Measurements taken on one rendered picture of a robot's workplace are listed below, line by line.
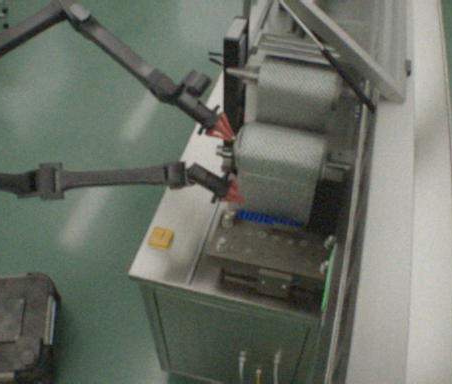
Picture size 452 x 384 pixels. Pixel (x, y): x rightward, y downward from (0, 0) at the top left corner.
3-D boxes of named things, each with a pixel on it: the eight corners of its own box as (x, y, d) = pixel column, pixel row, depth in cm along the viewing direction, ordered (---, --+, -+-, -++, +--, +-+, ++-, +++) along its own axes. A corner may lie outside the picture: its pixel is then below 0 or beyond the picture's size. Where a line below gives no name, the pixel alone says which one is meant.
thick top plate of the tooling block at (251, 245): (220, 225, 168) (220, 214, 163) (340, 251, 162) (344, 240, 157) (207, 264, 158) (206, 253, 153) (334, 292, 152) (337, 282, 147)
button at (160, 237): (155, 229, 175) (154, 225, 173) (174, 234, 174) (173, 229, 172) (148, 245, 171) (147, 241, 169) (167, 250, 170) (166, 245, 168)
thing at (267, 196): (237, 209, 166) (238, 170, 152) (307, 224, 163) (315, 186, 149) (236, 210, 166) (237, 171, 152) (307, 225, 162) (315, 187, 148)
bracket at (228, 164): (223, 202, 184) (223, 139, 161) (240, 205, 183) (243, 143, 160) (219, 212, 181) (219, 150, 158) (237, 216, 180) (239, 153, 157)
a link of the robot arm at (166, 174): (39, 199, 141) (37, 162, 142) (41, 201, 147) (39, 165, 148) (185, 189, 152) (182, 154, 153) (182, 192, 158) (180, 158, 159)
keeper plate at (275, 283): (257, 286, 160) (259, 267, 152) (288, 293, 158) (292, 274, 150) (256, 293, 158) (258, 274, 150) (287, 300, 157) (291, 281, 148)
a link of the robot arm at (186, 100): (169, 104, 149) (174, 99, 144) (181, 87, 151) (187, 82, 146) (187, 118, 151) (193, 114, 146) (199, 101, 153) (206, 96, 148)
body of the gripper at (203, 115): (200, 138, 150) (181, 123, 148) (210, 118, 157) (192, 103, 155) (213, 126, 146) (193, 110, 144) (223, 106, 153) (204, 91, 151)
